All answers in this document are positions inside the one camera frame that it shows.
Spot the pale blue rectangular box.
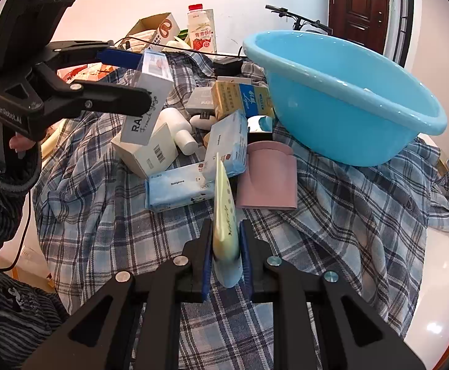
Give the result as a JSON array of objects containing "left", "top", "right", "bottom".
[{"left": 204, "top": 110, "right": 249, "bottom": 180}]

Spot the white plastic bottle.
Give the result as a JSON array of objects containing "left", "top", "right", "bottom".
[{"left": 159, "top": 107, "right": 199, "bottom": 155}]

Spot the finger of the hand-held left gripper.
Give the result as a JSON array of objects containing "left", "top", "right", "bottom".
[
  {"left": 45, "top": 39, "right": 144, "bottom": 72},
  {"left": 35, "top": 64, "right": 153, "bottom": 139}
]

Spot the pink plastic cup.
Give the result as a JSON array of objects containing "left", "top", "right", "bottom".
[{"left": 236, "top": 141, "right": 298, "bottom": 211}]

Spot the white box with dark lettering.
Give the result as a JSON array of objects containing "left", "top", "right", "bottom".
[{"left": 121, "top": 50, "right": 173, "bottom": 146}]

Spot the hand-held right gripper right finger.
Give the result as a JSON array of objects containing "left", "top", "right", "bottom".
[{"left": 240, "top": 220, "right": 427, "bottom": 370}]

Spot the white milk bottle red cap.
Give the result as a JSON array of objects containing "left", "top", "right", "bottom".
[{"left": 187, "top": 4, "right": 214, "bottom": 54}]

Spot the black adapter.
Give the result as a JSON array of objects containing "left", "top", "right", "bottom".
[{"left": 214, "top": 58, "right": 244, "bottom": 78}]

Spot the blue plastic basin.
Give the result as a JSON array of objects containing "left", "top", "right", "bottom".
[{"left": 243, "top": 30, "right": 448, "bottom": 167}]

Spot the person's striped clothing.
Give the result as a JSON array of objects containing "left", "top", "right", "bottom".
[{"left": 0, "top": 256, "right": 70, "bottom": 357}]

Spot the person's left hand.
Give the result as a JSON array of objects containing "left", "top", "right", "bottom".
[{"left": 9, "top": 130, "right": 37, "bottom": 159}]

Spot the brown wooden door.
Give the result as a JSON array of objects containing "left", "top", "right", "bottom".
[{"left": 328, "top": 0, "right": 390, "bottom": 56}]

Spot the black-framed glass door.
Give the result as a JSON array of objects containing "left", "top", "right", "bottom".
[{"left": 392, "top": 0, "right": 414, "bottom": 68}]

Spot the person's left forearm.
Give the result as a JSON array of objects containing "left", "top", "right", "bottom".
[{"left": 0, "top": 113, "right": 42, "bottom": 257}]

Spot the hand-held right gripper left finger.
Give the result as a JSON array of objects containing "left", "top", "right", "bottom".
[{"left": 22, "top": 220, "right": 215, "bottom": 370}]

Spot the pale square box with barcode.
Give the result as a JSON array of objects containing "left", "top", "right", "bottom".
[{"left": 111, "top": 122, "right": 179, "bottom": 176}]

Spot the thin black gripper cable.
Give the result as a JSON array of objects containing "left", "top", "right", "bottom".
[{"left": 0, "top": 193, "right": 31, "bottom": 275}]

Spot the black electric bicycle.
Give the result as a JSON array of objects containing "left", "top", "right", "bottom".
[{"left": 265, "top": 5, "right": 333, "bottom": 35}]

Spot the pale blue tissue pack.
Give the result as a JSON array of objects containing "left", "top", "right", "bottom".
[{"left": 145, "top": 162, "right": 217, "bottom": 213}]

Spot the blue plaid shirt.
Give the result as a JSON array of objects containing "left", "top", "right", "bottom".
[{"left": 32, "top": 50, "right": 449, "bottom": 370}]

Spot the white red snack bag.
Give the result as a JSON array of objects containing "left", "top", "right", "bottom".
[{"left": 55, "top": 62, "right": 121, "bottom": 82}]

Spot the open cardboard box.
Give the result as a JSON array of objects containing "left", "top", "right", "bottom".
[{"left": 126, "top": 12, "right": 181, "bottom": 47}]

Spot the small mirror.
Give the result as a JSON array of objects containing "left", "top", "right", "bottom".
[{"left": 247, "top": 116, "right": 274, "bottom": 143}]

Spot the pale yellow cosmetic tube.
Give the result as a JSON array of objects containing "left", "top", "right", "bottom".
[{"left": 211, "top": 152, "right": 244, "bottom": 288}]

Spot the yellow blue carton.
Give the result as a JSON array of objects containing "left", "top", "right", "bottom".
[{"left": 211, "top": 81, "right": 275, "bottom": 121}]

